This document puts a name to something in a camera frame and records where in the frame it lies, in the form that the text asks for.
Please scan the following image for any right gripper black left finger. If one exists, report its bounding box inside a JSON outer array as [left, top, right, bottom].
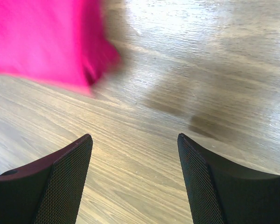
[[0, 134, 93, 224]]

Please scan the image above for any magenta t shirt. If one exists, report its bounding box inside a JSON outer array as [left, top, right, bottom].
[[0, 0, 120, 94]]

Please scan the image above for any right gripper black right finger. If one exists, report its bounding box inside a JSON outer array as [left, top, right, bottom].
[[177, 133, 280, 224]]

